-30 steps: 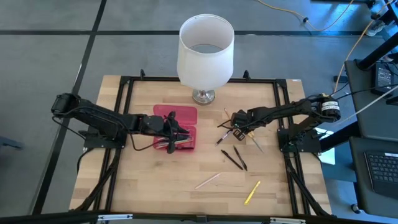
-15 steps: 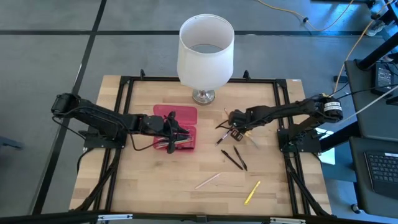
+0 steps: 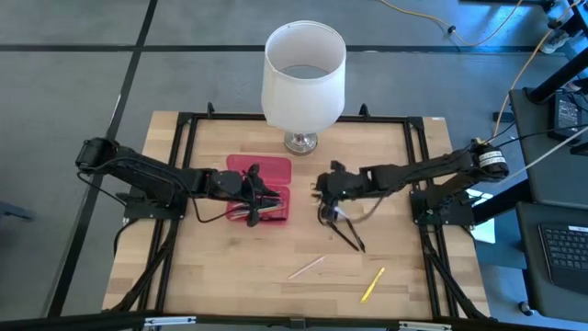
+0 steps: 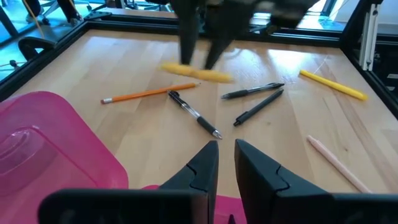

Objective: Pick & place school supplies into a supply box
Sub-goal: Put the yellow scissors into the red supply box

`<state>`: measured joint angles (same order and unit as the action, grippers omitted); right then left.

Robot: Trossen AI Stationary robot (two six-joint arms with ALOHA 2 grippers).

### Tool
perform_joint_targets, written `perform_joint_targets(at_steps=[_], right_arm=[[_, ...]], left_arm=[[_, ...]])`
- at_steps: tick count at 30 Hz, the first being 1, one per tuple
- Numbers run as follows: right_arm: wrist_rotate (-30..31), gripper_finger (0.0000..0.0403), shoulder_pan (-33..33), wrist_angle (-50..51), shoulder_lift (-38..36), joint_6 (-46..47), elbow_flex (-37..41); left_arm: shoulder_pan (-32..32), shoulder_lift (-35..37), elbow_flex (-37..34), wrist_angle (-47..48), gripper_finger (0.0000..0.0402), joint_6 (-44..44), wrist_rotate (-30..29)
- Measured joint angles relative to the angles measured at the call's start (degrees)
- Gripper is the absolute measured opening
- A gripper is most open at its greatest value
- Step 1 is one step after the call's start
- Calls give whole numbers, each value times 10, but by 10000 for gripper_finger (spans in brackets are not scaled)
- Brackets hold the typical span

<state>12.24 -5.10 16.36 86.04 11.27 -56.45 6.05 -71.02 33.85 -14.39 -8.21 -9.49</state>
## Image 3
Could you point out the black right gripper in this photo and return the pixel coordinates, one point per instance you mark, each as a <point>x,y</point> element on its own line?
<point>342,186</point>

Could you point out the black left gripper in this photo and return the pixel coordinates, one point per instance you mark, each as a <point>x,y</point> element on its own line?
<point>252,193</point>

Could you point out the pink plastic supply box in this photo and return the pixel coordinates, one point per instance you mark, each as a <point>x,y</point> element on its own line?
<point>275,167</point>

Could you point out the matte black clip pen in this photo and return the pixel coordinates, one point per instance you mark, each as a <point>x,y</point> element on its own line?
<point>344,238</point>

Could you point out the dark pen with black grip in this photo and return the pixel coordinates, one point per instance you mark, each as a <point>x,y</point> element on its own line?
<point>356,235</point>

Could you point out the white pen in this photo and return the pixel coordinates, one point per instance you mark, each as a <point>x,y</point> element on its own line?
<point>306,267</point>

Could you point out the yellow pen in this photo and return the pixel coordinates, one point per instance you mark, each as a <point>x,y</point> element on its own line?
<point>372,285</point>

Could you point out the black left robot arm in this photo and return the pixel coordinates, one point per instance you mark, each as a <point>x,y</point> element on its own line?
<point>151,172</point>

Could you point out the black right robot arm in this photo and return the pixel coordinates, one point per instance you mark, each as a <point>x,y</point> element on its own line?
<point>413,172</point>

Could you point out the small black floor box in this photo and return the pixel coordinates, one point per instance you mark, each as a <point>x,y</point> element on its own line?
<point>503,117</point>

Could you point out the white shade silver table lamp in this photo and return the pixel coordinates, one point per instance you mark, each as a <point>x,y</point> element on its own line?
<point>303,101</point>

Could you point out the yellow plug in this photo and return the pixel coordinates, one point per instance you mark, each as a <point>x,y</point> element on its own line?
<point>480,140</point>

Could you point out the dark grey desk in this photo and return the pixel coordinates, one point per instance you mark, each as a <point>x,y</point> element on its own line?
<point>528,276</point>
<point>542,184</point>

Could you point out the black caster wheel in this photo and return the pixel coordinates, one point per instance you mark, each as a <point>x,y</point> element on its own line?
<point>526,308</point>

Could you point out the blue-grey plastic object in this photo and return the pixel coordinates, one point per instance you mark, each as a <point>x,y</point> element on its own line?
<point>16,211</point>

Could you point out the black laptop keyboard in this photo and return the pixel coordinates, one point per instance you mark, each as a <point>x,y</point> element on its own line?
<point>567,253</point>

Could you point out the black power adapter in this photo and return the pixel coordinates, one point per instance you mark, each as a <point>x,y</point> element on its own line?
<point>566,115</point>

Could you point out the black stand bar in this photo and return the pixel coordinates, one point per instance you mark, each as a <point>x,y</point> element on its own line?
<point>558,76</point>

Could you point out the person's white shoe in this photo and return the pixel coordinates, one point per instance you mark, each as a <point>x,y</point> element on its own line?
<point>556,41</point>

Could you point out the silver frame bracket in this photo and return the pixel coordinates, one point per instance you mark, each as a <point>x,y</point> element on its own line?
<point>170,321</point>
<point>425,326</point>

